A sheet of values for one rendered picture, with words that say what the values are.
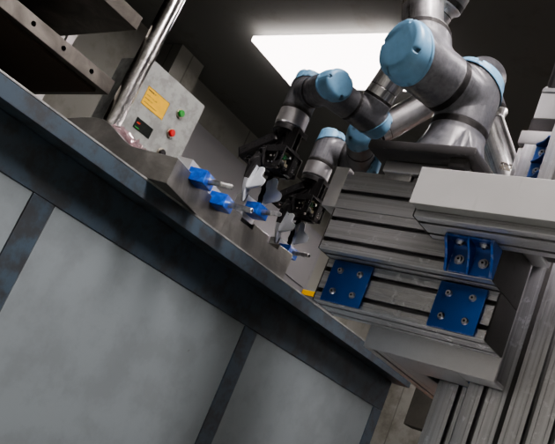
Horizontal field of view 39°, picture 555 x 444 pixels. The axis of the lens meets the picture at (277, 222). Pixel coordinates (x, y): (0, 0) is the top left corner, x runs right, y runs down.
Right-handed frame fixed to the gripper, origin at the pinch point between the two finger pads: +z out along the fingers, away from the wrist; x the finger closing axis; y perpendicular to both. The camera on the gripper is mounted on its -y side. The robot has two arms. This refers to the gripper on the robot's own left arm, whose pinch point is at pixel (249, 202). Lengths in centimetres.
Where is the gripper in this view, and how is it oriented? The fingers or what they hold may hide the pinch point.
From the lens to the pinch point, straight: 183.6
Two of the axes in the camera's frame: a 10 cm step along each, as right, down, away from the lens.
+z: -3.8, 8.8, -2.7
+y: 7.4, 1.1, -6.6
